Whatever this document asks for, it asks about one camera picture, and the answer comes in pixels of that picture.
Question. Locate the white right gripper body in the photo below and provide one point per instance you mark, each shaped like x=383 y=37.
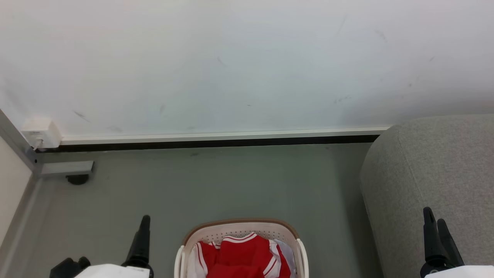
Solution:
x=459 y=272

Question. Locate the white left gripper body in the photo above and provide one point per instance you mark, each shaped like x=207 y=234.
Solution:
x=112 y=272

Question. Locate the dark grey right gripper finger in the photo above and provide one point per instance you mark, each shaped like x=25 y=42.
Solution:
x=450 y=247
x=431 y=239

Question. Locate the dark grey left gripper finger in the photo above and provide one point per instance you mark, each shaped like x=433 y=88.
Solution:
x=141 y=243

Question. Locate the red and white jersey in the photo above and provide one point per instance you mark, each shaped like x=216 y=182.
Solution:
x=239 y=255

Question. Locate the grey fabric sofa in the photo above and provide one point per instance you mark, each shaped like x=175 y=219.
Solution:
x=444 y=166

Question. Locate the black round partition foot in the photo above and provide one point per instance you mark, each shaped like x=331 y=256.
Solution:
x=77 y=179

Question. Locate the white perforated laundry basket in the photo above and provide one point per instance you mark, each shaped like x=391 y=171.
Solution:
x=241 y=228

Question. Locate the white and black baseboard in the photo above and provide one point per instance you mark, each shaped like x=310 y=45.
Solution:
x=216 y=137

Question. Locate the white cloth garment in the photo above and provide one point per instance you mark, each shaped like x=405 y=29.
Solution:
x=286 y=253

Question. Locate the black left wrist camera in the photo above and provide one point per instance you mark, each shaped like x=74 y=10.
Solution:
x=68 y=267

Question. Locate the white wall outlet box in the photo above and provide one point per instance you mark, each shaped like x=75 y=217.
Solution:
x=40 y=131

